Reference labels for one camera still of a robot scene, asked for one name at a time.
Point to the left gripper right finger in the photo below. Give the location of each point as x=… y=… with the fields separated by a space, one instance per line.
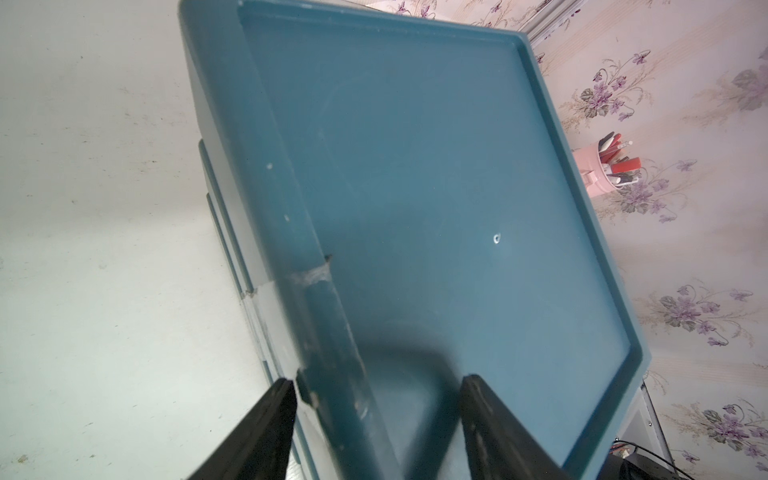
x=498 y=446

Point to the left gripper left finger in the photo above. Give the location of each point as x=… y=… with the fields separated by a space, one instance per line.
x=259 y=447

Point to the teal drawer cabinet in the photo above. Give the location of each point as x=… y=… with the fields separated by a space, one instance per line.
x=400 y=209

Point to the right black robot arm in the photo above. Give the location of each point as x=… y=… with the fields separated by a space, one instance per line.
x=629 y=461

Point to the pens in cup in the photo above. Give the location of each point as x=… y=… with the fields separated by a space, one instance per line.
x=618 y=168

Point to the pink pen cup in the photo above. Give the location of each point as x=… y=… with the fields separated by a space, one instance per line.
x=590 y=167

